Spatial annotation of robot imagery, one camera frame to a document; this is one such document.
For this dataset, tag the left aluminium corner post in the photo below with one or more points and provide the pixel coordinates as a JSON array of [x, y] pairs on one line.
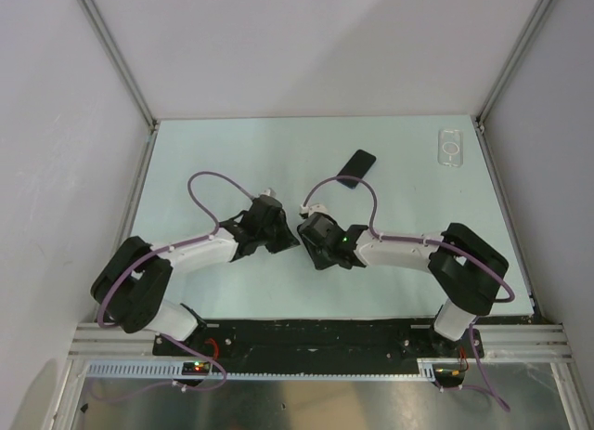
[[108, 42]]

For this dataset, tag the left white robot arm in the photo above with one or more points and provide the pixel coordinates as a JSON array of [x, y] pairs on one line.
[[131, 288]]

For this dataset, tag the aluminium corner post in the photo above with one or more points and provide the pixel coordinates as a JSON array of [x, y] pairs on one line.
[[108, 42], [528, 34]]

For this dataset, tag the clear phone case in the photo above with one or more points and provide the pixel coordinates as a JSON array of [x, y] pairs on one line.
[[450, 147]]

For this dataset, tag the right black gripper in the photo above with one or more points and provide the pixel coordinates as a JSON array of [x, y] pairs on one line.
[[319, 264]]

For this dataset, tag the right aluminium corner post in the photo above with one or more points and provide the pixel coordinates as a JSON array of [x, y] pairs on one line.
[[528, 34]]

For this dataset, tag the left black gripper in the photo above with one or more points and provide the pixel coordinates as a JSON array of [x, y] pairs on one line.
[[286, 240]]

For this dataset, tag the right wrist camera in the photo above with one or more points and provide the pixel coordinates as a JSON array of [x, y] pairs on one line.
[[319, 228]]

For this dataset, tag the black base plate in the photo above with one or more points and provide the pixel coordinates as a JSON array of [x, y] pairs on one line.
[[320, 346]]

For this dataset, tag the aluminium frame rail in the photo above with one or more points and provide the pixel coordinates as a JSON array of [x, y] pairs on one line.
[[525, 344]]

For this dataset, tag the dark blue smartphone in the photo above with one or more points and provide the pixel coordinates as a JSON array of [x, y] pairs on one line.
[[356, 168]]

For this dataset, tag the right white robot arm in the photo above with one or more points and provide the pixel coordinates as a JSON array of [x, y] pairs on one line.
[[469, 271]]

